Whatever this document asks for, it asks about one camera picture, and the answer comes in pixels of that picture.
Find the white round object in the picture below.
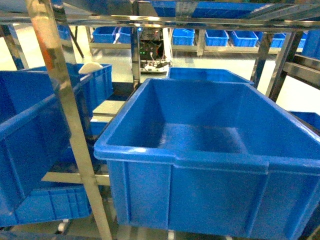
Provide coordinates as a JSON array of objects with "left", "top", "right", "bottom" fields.
[{"left": 78, "top": 62, "right": 103, "bottom": 74}]

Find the blue bin holding red button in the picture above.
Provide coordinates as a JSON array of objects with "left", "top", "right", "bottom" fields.
[{"left": 0, "top": 71, "right": 91, "bottom": 227}]

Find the blue bin behind left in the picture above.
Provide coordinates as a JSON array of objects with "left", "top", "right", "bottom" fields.
[{"left": 18, "top": 63, "right": 114, "bottom": 120}]

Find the steel rack upright post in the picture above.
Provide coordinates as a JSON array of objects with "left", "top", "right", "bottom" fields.
[{"left": 25, "top": 0, "right": 113, "bottom": 240}]

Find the blue bin holding green button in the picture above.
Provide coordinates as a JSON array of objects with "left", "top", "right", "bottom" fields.
[{"left": 94, "top": 78, "right": 320, "bottom": 240}]

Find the blue bin behind right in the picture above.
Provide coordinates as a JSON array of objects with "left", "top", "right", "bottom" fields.
[{"left": 167, "top": 67, "right": 254, "bottom": 86}]

